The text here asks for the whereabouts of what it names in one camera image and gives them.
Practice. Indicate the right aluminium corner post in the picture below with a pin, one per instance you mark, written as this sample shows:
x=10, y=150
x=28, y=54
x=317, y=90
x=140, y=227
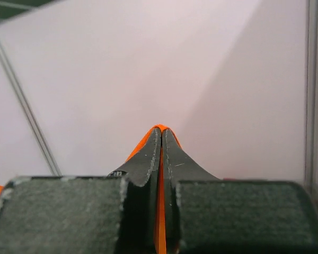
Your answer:
x=311, y=95

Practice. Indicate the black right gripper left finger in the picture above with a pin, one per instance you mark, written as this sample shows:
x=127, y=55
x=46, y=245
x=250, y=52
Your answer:
x=140, y=173

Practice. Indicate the orange t-shirt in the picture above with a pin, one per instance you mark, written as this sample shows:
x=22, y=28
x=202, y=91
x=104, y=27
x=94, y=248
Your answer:
x=69, y=214

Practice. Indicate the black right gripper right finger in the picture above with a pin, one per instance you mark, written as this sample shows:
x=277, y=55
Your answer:
x=177, y=165

